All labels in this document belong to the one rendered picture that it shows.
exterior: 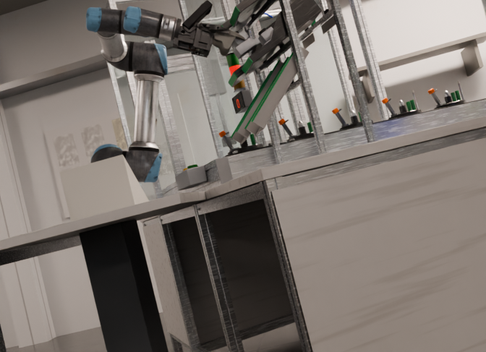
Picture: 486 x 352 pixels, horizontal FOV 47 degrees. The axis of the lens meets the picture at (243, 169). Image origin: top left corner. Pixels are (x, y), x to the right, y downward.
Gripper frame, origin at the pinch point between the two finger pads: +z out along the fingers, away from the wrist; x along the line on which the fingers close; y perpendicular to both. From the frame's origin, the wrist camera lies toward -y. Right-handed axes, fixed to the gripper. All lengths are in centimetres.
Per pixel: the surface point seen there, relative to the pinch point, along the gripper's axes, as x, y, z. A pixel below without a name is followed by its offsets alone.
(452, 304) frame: 28, 68, 65
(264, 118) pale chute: 6.6, 24.7, 11.0
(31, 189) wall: -402, 38, -128
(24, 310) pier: -398, 150, -107
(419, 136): 29, 26, 50
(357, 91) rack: 7.7, 10.3, 37.9
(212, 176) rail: -32, 40, 3
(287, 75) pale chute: 7.1, 10.4, 15.5
